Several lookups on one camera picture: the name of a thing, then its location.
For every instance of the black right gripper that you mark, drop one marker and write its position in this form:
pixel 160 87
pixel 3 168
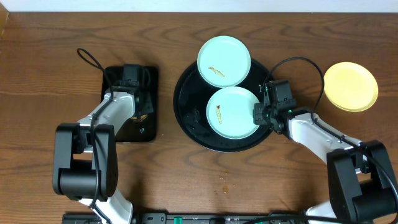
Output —
pixel 259 119

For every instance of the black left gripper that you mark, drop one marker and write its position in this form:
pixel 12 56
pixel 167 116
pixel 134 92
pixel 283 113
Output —
pixel 145 101

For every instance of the green yellow sponge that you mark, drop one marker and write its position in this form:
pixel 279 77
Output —
pixel 140 118

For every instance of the green plate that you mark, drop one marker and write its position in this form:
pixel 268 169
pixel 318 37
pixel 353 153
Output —
pixel 223 61
pixel 229 112

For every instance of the yellow plate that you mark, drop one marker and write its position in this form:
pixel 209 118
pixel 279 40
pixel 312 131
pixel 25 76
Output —
pixel 350 87

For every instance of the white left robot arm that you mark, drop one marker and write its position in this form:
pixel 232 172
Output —
pixel 85 163

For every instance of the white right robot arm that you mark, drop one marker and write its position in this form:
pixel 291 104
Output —
pixel 361 181

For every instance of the rectangular black tray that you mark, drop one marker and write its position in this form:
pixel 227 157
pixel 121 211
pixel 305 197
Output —
pixel 132 131

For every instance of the round black tray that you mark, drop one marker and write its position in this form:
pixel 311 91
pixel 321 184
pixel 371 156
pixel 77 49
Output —
pixel 191 97

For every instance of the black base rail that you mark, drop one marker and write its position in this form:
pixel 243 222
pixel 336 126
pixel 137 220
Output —
pixel 162 218

